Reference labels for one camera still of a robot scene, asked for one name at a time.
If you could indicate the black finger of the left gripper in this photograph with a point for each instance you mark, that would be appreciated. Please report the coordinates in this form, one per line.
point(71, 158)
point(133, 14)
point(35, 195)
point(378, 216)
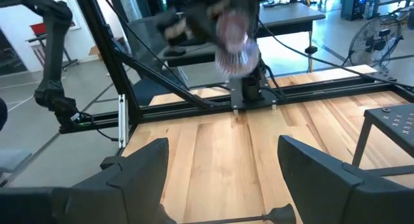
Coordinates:
point(173, 28)

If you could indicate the person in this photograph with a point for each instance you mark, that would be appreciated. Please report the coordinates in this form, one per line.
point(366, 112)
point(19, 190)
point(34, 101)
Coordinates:
point(178, 0)

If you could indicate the black perforated metal stand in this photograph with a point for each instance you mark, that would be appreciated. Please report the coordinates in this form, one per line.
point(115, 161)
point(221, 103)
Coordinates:
point(394, 120)

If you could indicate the grey desk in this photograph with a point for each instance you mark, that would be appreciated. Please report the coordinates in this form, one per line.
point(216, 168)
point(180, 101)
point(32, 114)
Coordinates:
point(284, 15)

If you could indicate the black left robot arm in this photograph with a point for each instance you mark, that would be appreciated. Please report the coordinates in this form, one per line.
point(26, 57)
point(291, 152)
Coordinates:
point(252, 86)

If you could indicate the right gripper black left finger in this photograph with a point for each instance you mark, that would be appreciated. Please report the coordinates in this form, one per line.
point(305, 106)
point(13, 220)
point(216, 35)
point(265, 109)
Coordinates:
point(129, 191)

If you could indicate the red and black cart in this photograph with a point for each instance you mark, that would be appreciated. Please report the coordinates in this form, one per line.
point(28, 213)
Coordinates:
point(39, 28)

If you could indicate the cardboard box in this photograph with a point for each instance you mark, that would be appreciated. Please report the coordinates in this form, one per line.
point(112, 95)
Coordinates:
point(94, 51)

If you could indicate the white strip bracket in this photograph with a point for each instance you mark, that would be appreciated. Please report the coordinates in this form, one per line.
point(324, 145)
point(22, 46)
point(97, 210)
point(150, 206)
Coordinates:
point(122, 120)

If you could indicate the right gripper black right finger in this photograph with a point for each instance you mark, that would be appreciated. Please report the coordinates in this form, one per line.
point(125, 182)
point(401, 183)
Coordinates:
point(330, 195)

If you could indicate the black aluminium table frame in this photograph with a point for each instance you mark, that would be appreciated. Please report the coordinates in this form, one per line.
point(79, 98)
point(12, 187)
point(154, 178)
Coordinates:
point(103, 46)

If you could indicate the black computer tower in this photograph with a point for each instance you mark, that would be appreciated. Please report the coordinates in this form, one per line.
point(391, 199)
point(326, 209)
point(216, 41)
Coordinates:
point(352, 7)

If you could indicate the black floor fan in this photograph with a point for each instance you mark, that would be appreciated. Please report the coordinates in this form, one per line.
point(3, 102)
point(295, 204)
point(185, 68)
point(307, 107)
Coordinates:
point(376, 39)

